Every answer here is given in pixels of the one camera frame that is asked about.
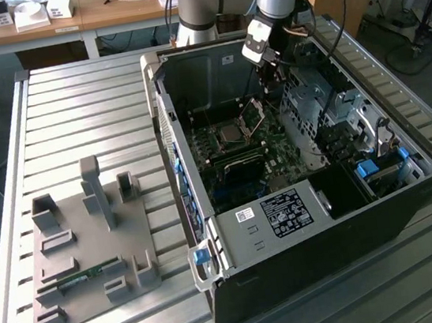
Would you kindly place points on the CPU socket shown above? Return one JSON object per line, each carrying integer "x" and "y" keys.
{"x": 216, "y": 137}

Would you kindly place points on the silver drive cage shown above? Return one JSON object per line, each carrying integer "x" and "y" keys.
{"x": 308, "y": 105}

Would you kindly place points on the green motherboard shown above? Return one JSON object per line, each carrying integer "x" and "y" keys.
{"x": 278, "y": 153}

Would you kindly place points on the black blue graphics card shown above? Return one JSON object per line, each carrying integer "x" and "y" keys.
{"x": 243, "y": 174}

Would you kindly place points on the blue disk carrier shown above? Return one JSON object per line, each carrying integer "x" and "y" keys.
{"x": 366, "y": 169}

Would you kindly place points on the blue drive latch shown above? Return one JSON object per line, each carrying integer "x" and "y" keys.
{"x": 403, "y": 154}

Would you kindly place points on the silver power supply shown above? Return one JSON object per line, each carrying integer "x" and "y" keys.
{"x": 243, "y": 245}

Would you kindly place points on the black PC case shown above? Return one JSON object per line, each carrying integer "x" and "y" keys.
{"x": 313, "y": 268}

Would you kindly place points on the blue power supply latch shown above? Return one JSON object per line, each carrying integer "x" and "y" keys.
{"x": 200, "y": 257}

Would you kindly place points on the white labelled box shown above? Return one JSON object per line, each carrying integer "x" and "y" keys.
{"x": 59, "y": 7}

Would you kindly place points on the brown under-desk cabinet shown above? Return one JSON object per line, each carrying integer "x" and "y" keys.
{"x": 51, "y": 56}

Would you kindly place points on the white block round hole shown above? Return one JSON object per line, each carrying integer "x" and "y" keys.
{"x": 31, "y": 16}

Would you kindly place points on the grey parts rack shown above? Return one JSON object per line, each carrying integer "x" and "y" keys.
{"x": 87, "y": 242}

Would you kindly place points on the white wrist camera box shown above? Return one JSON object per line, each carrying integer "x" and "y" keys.
{"x": 258, "y": 42}

